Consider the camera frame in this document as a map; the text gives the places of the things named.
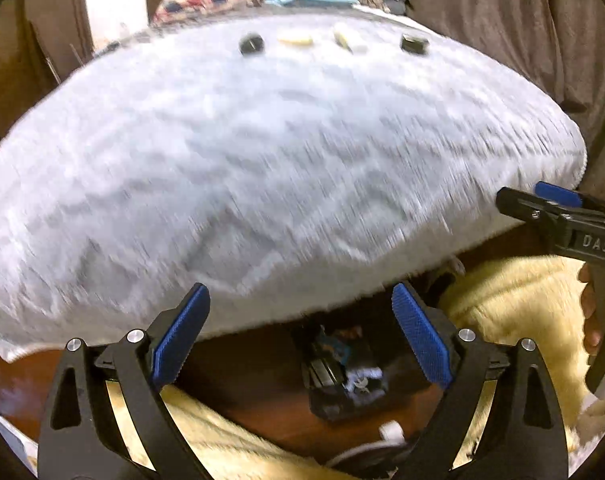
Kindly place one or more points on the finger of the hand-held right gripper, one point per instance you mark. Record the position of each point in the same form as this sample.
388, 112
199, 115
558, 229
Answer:
557, 193
524, 205

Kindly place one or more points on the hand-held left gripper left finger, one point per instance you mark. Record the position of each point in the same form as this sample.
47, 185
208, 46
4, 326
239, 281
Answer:
180, 340

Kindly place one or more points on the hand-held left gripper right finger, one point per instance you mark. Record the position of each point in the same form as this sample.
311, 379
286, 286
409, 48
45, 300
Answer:
422, 340

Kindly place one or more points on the blue wet wipes pack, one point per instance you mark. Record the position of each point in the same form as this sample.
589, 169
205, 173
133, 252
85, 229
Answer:
332, 349

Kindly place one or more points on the black trash bin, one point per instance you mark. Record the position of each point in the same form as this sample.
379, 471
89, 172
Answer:
327, 405

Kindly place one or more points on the rectangular dark green bottle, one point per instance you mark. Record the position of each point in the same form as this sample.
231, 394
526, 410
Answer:
415, 44

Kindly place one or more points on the yellow piece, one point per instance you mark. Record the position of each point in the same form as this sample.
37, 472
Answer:
350, 40

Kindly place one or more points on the small yellow tube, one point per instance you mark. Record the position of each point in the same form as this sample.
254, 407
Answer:
295, 40

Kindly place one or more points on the round dark green bottle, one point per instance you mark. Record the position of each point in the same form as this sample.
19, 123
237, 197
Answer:
251, 44

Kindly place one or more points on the person's right hand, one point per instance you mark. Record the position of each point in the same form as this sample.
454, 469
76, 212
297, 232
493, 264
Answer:
589, 310

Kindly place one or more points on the yellow fluffy clothing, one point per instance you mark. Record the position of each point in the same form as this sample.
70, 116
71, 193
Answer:
507, 310

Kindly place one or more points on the white charger plug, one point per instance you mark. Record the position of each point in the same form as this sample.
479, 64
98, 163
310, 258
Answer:
390, 430

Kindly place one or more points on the brown curtain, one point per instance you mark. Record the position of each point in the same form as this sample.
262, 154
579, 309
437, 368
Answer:
507, 35

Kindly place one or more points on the grey fluffy blanket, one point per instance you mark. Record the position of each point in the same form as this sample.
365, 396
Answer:
282, 160

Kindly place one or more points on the plaid pillow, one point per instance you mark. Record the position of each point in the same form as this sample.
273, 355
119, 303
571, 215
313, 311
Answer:
207, 0

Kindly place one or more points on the brown wooden wardrobe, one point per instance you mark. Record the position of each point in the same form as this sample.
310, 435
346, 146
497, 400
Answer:
47, 20

